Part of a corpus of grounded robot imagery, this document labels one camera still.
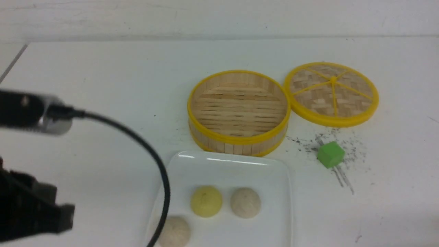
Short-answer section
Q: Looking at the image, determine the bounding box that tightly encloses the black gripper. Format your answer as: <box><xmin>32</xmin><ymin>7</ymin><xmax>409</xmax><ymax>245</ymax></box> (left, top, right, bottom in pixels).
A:
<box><xmin>0</xmin><ymin>167</ymin><xmax>75</xmax><ymax>242</ymax></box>

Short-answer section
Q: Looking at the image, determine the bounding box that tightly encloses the yellow steamed bun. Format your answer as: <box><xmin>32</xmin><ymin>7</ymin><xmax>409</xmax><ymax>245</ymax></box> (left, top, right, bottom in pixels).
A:
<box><xmin>191</xmin><ymin>186</ymin><xmax>223</xmax><ymax>218</ymax></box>

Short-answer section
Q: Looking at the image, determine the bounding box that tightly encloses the white steamed bun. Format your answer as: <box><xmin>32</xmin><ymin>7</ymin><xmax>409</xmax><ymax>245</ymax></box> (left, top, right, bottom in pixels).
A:
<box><xmin>230</xmin><ymin>187</ymin><xmax>262</xmax><ymax>219</ymax></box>
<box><xmin>158</xmin><ymin>216</ymin><xmax>191</xmax><ymax>247</ymax></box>

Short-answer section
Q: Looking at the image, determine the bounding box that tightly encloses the white steamed bun on plate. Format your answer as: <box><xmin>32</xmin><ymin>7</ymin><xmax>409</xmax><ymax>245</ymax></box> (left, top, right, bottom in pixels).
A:
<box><xmin>158</xmin><ymin>216</ymin><xmax>191</xmax><ymax>247</ymax></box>

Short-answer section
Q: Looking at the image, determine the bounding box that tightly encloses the white rectangular plate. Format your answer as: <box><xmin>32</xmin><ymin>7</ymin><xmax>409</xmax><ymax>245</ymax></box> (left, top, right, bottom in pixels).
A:
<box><xmin>167</xmin><ymin>151</ymin><xmax>294</xmax><ymax>247</ymax></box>

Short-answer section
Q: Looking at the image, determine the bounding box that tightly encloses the yellow rimmed bamboo steamer basket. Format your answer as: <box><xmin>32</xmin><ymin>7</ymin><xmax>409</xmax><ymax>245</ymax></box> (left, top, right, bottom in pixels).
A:
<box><xmin>187</xmin><ymin>70</ymin><xmax>291</xmax><ymax>157</ymax></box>

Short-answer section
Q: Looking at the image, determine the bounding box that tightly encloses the green cube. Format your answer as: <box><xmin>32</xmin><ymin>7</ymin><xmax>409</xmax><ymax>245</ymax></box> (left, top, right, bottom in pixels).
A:
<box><xmin>317</xmin><ymin>142</ymin><xmax>346</xmax><ymax>169</ymax></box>

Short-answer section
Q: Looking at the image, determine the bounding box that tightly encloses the yellow rimmed bamboo steamer lid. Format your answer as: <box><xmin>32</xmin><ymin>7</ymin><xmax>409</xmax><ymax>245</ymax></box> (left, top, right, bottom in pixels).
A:
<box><xmin>284</xmin><ymin>61</ymin><xmax>379</xmax><ymax>128</ymax></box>

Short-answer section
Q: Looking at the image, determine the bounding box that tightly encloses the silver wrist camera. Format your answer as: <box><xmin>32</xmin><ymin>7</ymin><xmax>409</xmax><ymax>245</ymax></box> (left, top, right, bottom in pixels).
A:
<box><xmin>0</xmin><ymin>90</ymin><xmax>73</xmax><ymax>136</ymax></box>

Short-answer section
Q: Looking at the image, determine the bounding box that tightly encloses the black camera cable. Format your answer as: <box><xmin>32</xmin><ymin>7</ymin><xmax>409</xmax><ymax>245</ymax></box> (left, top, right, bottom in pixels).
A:
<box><xmin>51</xmin><ymin>106</ymin><xmax>171</xmax><ymax>247</ymax></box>

